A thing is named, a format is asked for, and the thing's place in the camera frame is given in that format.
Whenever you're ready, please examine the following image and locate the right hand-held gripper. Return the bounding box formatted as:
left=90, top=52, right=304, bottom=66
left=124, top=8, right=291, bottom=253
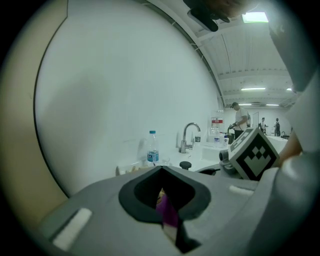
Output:
left=219, top=127, right=281, bottom=181

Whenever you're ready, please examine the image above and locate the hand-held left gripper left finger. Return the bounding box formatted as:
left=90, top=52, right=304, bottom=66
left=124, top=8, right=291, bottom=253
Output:
left=37, top=166, right=181, bottom=256

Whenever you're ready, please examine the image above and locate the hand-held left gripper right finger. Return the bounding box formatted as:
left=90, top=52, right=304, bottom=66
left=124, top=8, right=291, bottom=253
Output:
left=162, top=166, right=261, bottom=256

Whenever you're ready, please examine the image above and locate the purple object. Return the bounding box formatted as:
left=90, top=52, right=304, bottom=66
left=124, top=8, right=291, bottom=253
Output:
left=155, top=194, right=180, bottom=231

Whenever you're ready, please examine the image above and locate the person's right forearm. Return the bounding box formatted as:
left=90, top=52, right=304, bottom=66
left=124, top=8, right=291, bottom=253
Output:
left=278, top=129, right=304, bottom=167

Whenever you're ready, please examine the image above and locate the clear water bottle blue label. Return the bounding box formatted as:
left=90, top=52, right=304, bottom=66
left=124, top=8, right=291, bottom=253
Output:
left=146, top=130, right=160, bottom=168

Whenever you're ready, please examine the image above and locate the white sink basin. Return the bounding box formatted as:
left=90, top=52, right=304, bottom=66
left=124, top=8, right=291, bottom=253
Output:
left=172, top=141, right=231, bottom=173

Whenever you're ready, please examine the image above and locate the chrome faucet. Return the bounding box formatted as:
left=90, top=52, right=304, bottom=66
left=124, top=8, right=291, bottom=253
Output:
left=178, top=122, right=202, bottom=154

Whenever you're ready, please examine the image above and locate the square ceiling light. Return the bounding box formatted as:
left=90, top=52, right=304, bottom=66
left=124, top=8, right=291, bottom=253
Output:
left=241, top=11, right=270, bottom=24

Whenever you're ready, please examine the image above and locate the red white wall sign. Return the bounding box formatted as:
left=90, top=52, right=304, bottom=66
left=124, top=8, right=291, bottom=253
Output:
left=210, top=116, right=224, bottom=131

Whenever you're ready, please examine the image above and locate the black head camera mount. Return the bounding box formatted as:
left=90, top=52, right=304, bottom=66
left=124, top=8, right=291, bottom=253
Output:
left=186, top=6, right=219, bottom=33

